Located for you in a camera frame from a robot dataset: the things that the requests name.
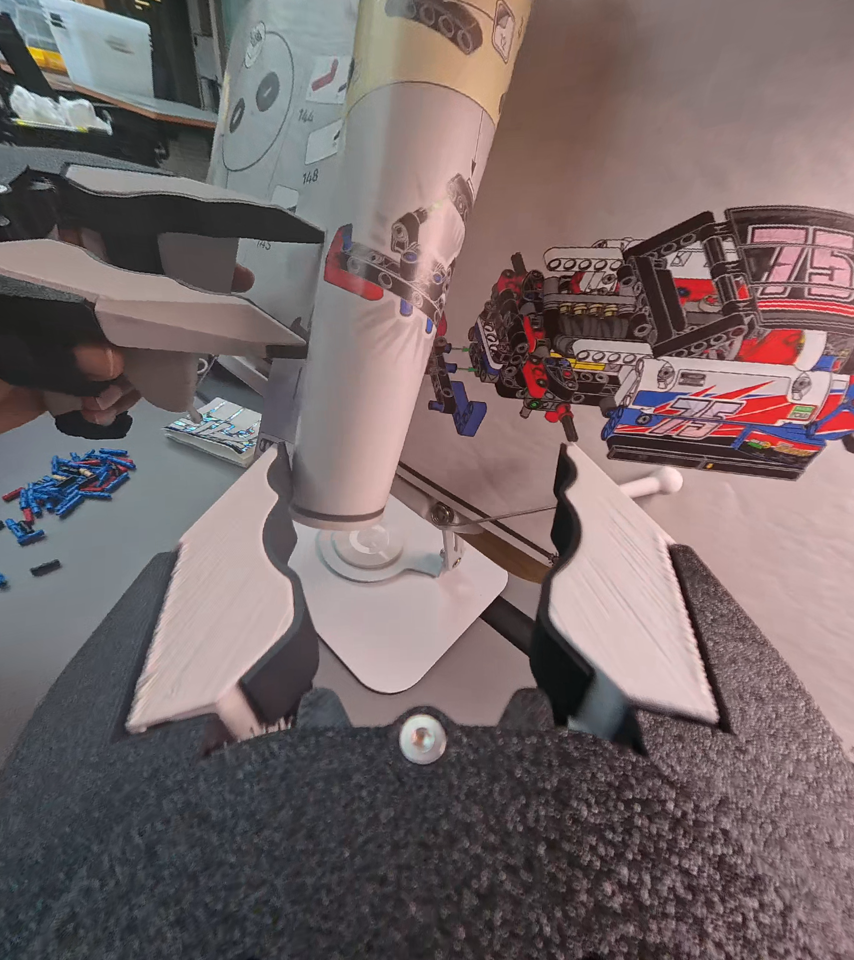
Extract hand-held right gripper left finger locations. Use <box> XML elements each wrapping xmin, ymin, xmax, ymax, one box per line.
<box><xmin>125</xmin><ymin>447</ymin><xmax>320</xmax><ymax>735</ymax></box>

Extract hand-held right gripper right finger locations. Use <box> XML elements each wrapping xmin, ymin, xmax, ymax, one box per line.
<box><xmin>535</xmin><ymin>442</ymin><xmax>720</xmax><ymax>751</ymax></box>

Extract white plastic bag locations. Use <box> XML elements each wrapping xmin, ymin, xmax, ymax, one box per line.
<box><xmin>10</xmin><ymin>84</ymin><xmax>113</xmax><ymax>137</ymax></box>

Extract toy instruction book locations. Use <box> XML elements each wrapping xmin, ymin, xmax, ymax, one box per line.
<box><xmin>205</xmin><ymin>0</ymin><xmax>854</xmax><ymax>781</ymax></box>

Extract pile of small toy pins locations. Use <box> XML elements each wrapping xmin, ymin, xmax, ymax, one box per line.
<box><xmin>0</xmin><ymin>447</ymin><xmax>137</xmax><ymax>588</ymax></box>

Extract wooden office table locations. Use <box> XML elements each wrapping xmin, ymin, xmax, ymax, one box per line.
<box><xmin>0</xmin><ymin>37</ymin><xmax>219</xmax><ymax>133</ymax></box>

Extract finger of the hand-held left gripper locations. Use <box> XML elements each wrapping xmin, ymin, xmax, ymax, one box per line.
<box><xmin>0</xmin><ymin>238</ymin><xmax>309</xmax><ymax>361</ymax></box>
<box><xmin>55</xmin><ymin>163</ymin><xmax>326</xmax><ymax>275</ymax></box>

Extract person's left hand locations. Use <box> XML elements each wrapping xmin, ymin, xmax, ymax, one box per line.
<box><xmin>0</xmin><ymin>288</ymin><xmax>135</xmax><ymax>455</ymax></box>

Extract holographic sticker sheet stack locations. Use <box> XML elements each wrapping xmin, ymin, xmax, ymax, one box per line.
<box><xmin>164</xmin><ymin>397</ymin><xmax>263</xmax><ymax>468</ymax></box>

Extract white book stand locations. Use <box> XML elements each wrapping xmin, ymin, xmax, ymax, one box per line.
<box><xmin>277</xmin><ymin>442</ymin><xmax>686</xmax><ymax>696</ymax></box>

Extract white storage boxes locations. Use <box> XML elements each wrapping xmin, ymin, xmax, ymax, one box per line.
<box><xmin>44</xmin><ymin>0</ymin><xmax>155</xmax><ymax>99</ymax></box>

